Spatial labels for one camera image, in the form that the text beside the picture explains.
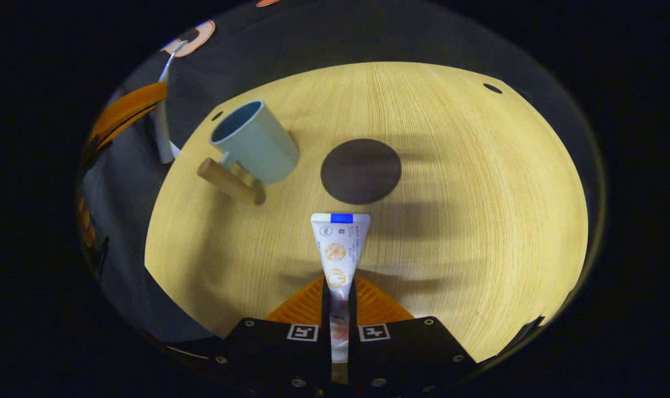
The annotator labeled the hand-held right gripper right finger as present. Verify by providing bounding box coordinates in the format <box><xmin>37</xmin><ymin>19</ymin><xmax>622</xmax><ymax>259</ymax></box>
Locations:
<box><xmin>348</xmin><ymin>275</ymin><xmax>478</xmax><ymax>391</ymax></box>

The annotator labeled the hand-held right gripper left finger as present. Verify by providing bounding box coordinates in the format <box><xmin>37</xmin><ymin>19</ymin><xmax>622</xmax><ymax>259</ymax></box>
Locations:
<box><xmin>219</xmin><ymin>275</ymin><xmax>333</xmax><ymax>390</ymax></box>

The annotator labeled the white toothpaste tube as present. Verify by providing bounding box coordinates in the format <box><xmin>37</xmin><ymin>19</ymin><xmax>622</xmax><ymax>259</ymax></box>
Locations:
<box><xmin>311</xmin><ymin>213</ymin><xmax>371</xmax><ymax>364</ymax></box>

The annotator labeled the pale blue cup wooden handle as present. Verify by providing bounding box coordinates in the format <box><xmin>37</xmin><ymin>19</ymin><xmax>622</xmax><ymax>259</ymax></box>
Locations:
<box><xmin>197</xmin><ymin>99</ymin><xmax>301</xmax><ymax>206</ymax></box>

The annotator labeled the dark brown round coaster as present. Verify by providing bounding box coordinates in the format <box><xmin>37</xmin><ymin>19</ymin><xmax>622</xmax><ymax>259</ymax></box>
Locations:
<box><xmin>320</xmin><ymin>138</ymin><xmax>402</xmax><ymax>205</ymax></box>

